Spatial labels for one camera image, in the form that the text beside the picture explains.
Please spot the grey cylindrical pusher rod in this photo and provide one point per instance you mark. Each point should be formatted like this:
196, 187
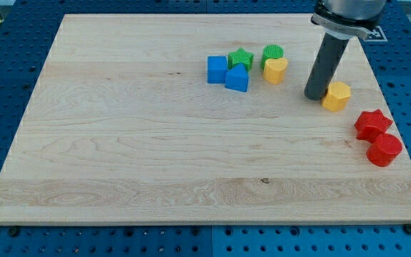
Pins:
329, 55

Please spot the yellow hexagon block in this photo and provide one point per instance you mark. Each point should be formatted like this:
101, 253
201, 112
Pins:
336, 97

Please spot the red star block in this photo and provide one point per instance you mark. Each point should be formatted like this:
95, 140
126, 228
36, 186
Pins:
370, 124

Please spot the green star block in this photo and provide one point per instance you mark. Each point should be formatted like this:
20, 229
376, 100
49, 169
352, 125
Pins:
240, 56

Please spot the black white fiducial marker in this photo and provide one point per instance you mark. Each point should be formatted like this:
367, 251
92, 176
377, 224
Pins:
376, 35

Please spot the green cylinder block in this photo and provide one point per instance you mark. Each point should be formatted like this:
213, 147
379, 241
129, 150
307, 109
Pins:
272, 51

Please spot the yellow heart block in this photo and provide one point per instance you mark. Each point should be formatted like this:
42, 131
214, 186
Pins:
274, 70

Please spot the blue triangular prism block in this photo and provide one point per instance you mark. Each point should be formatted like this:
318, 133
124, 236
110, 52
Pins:
237, 78

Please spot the red cylinder block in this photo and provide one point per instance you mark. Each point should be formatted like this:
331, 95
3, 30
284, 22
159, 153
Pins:
384, 150

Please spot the blue cube block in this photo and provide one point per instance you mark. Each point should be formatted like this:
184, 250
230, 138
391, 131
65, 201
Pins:
216, 69

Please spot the light wooden board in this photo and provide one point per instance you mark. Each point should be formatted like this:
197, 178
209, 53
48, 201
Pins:
122, 128

